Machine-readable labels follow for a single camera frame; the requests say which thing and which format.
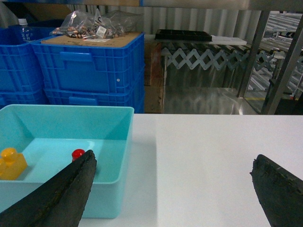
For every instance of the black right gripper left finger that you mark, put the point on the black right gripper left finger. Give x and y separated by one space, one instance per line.
59 202

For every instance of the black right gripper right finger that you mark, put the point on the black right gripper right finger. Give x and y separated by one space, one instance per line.
279 192

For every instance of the red toy block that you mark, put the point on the red toy block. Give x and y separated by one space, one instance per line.
77 153

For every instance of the yellow toy block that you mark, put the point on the yellow toy block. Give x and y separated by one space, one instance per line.
12 164

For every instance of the light blue plastic tray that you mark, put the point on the light blue plastic tray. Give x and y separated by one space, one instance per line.
48 134

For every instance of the lower blue crate middle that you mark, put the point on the lower blue crate middle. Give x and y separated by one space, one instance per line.
33 98

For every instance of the lower blue crate right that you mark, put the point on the lower blue crate right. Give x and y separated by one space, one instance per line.
134 99

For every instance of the blue crate with cardboard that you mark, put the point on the blue crate with cardboard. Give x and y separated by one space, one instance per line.
109 67

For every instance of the blue crate with bottle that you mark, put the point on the blue crate with bottle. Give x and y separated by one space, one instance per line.
20 70

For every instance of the expandable roller conveyor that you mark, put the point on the expandable roller conveyor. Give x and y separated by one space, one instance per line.
221 53

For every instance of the brown cardboard sheet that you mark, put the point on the brown cardboard sheet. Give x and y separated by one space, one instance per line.
94 39

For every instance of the clear plastic water bottle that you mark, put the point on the clear plastic water bottle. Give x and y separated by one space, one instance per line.
26 33

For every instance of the plastic bag of parts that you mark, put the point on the plastic bag of parts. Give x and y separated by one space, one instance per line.
83 25

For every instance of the black plastic tray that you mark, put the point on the black plastic tray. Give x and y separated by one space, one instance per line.
183 35

